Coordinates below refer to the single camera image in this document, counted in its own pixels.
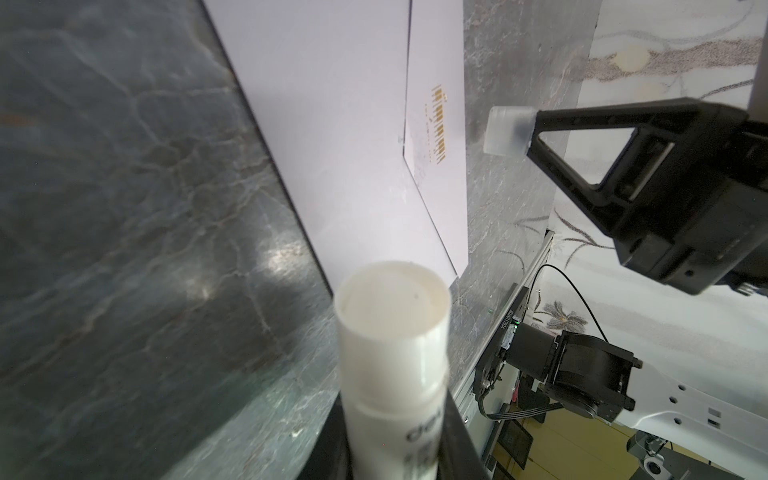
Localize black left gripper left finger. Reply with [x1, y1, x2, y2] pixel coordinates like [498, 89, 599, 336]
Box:
[296, 395, 351, 480]

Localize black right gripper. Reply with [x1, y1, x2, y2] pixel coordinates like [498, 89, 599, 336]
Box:
[528, 98, 767, 295]

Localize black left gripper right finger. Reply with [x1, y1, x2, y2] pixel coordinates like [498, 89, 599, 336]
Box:
[437, 394, 489, 480]

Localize white glue stick cap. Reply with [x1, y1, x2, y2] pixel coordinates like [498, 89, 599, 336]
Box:
[483, 106, 538, 160]

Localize white glue stick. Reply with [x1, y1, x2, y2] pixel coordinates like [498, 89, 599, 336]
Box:
[334, 261, 451, 479]

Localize grey paper envelope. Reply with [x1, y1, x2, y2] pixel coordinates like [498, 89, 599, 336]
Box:
[206, 1, 468, 287]

